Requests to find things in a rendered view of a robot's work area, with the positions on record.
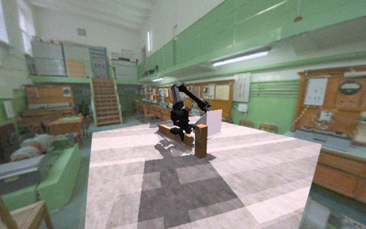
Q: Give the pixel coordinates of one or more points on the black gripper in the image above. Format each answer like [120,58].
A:
[184,125]

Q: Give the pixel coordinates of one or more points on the wooden post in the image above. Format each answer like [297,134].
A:
[201,139]

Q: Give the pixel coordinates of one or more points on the light brown wooden board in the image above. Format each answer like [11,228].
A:
[188,139]

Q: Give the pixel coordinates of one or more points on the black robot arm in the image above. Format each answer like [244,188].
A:
[178,113]

